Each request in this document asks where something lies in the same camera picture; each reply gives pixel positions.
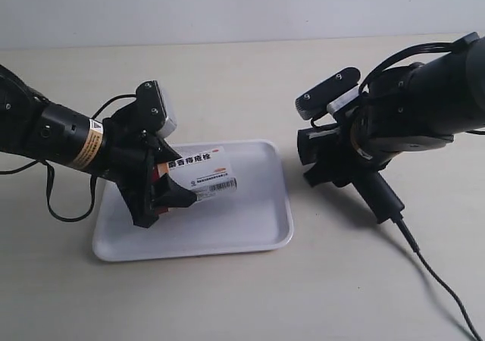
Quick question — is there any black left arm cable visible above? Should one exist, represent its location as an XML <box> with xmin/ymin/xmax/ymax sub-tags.
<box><xmin>0</xmin><ymin>93</ymin><xmax>137</xmax><ymax>223</ymax></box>

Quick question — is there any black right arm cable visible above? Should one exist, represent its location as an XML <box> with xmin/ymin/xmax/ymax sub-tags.
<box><xmin>358</xmin><ymin>32</ymin><xmax>485</xmax><ymax>134</ymax></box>

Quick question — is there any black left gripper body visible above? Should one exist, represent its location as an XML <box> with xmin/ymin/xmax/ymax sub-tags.
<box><xmin>102</xmin><ymin>101</ymin><xmax>158</xmax><ymax>228</ymax></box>

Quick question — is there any white plastic tray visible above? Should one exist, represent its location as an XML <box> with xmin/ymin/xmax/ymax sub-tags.
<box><xmin>92</xmin><ymin>139</ymin><xmax>294</xmax><ymax>262</ymax></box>

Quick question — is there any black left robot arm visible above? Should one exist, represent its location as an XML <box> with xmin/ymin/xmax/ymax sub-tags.
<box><xmin>1</xmin><ymin>67</ymin><xmax>197</xmax><ymax>228</ymax></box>

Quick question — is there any black scanner cable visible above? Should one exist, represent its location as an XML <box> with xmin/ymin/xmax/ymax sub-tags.
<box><xmin>393</xmin><ymin>217</ymin><xmax>484</xmax><ymax>341</ymax></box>

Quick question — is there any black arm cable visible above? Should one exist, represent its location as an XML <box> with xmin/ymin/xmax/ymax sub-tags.
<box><xmin>0</xmin><ymin>93</ymin><xmax>137</xmax><ymax>223</ymax></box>
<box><xmin>358</xmin><ymin>32</ymin><xmax>485</xmax><ymax>134</ymax></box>

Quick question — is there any black handheld barcode scanner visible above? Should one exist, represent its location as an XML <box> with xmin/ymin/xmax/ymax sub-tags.
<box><xmin>296</xmin><ymin>124</ymin><xmax>405</xmax><ymax>224</ymax></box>

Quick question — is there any white red medicine box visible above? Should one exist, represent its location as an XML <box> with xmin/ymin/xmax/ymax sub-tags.
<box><xmin>152</xmin><ymin>146</ymin><xmax>238</xmax><ymax>215</ymax></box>

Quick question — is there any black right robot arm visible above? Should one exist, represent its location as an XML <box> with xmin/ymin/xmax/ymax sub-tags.
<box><xmin>295</xmin><ymin>33</ymin><xmax>484</xmax><ymax>186</ymax></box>

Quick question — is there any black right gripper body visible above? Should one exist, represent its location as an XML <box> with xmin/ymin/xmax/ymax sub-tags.
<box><xmin>302</xmin><ymin>105</ymin><xmax>402</xmax><ymax>187</ymax></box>

